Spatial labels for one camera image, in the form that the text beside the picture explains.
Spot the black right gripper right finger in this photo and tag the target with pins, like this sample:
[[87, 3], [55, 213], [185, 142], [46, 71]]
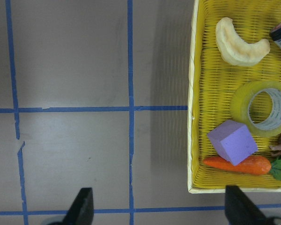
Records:
[[240, 210]]

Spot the orange toy carrot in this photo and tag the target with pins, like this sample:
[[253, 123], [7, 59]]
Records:
[[255, 165]]

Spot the yellow woven tray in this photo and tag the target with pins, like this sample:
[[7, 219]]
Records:
[[219, 92]]

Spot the yellow packing tape roll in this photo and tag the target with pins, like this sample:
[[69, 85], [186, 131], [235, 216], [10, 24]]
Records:
[[242, 100]]

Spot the purple foam cube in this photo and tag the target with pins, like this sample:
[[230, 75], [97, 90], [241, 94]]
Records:
[[233, 141]]

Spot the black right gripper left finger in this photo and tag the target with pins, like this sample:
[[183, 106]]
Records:
[[81, 211]]

